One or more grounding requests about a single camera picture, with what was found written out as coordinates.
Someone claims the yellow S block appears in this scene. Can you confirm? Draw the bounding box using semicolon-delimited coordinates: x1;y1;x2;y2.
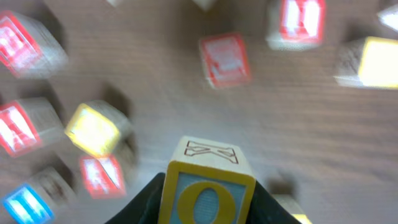
334;36;397;90

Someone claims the yellow C block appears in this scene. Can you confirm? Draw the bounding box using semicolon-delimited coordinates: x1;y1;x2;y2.
272;194;312;224

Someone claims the yellow O block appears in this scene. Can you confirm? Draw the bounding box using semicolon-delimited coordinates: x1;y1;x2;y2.
158;136;256;223

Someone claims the blue T block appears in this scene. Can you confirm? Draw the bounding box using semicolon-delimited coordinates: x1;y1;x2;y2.
2;167;75;224

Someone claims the red 3 block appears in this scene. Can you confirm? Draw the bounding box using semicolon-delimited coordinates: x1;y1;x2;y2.
1;11;68;79

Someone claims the red A block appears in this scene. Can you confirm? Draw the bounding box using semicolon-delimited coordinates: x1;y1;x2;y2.
80;144;136;199

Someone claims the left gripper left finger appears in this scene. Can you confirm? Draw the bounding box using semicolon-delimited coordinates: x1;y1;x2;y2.
106;172;165;224

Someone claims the red Y block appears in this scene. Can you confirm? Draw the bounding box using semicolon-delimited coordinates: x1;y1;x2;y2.
1;97;63;157

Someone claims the yellow block left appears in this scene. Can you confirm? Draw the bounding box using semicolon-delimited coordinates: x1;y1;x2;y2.
65;100;132;157

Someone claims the red I block centre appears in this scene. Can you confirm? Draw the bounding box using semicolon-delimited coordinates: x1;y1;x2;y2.
265;0;326;51

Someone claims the red U block centre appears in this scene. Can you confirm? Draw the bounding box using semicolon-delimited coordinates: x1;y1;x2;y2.
198;33;252;89

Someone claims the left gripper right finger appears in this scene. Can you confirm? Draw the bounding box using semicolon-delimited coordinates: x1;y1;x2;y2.
247;181;300;224

